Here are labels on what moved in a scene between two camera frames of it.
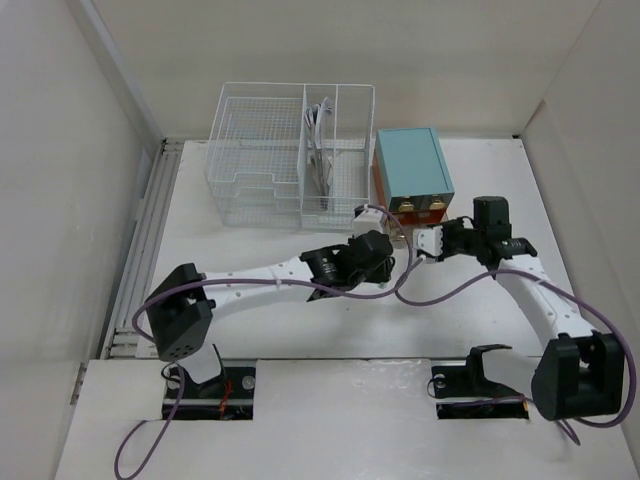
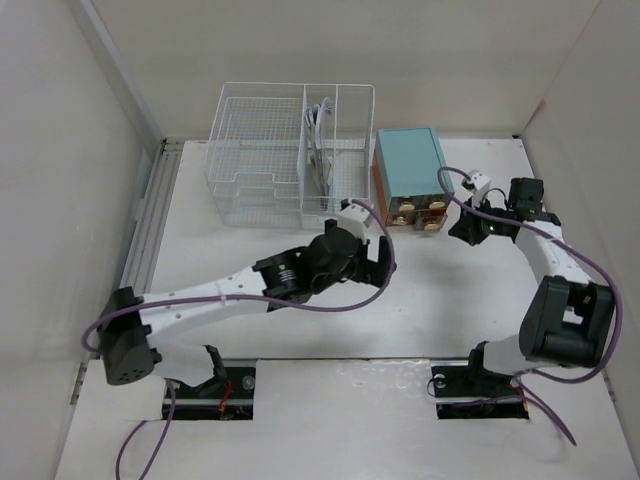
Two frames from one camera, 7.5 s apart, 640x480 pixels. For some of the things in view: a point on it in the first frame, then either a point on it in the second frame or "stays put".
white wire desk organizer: x=291 y=156 stays put
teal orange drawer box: x=412 y=176 stays put
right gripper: x=446 y=227 to x=465 y=228
